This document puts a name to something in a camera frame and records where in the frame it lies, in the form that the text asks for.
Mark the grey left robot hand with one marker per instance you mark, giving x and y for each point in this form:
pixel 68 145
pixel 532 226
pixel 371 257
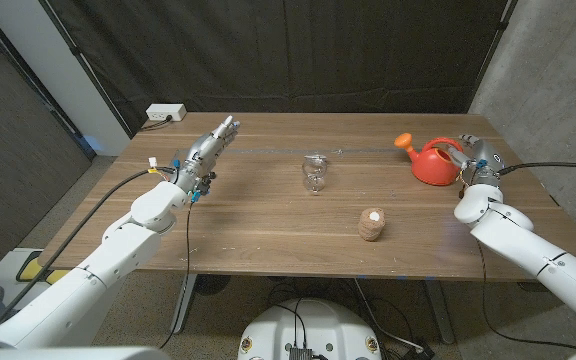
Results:
pixel 200 152

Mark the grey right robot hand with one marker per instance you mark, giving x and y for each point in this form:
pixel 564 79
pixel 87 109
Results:
pixel 485 155

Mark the red orange watering can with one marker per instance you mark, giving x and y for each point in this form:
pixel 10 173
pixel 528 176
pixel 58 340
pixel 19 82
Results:
pixel 430 167

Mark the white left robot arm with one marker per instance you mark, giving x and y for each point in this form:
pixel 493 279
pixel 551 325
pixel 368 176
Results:
pixel 98 260

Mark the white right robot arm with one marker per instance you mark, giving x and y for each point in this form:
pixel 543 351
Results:
pixel 518 240

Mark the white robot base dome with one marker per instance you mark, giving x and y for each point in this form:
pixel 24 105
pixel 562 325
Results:
pixel 328 325

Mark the white power strip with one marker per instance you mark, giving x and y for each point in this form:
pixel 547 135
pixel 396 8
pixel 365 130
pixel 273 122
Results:
pixel 165 111

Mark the black backdrop stand pole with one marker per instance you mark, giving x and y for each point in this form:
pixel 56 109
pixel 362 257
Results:
pixel 493 50
pixel 88 70

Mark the clear glass jar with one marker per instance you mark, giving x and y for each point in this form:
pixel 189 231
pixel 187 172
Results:
pixel 314 182

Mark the black round floor fan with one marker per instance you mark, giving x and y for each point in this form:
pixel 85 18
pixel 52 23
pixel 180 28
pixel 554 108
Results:
pixel 213 284

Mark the brown cork stack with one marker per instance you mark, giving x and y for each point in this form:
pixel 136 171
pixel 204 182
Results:
pixel 370 230

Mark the black backdrop curtain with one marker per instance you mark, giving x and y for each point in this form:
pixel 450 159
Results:
pixel 293 50

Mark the grey table leg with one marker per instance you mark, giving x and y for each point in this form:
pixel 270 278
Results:
pixel 183 305
pixel 440 312

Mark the dark grey door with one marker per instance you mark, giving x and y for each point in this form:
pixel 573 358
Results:
pixel 18 150

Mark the yellow black floor pedal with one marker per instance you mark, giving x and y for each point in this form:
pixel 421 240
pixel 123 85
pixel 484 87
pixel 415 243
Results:
pixel 30 270

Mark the black power adapter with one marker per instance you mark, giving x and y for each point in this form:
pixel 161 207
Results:
pixel 418 351

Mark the white floor platform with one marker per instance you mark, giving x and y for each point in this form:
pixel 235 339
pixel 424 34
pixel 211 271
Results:
pixel 8 265

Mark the black box on base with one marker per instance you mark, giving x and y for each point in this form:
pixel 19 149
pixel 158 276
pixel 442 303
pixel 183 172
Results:
pixel 300 354

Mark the white robot torso shell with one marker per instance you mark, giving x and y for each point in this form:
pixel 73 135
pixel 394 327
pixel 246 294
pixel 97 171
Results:
pixel 68 354

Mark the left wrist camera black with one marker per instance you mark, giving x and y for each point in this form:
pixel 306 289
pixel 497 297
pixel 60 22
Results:
pixel 203 187

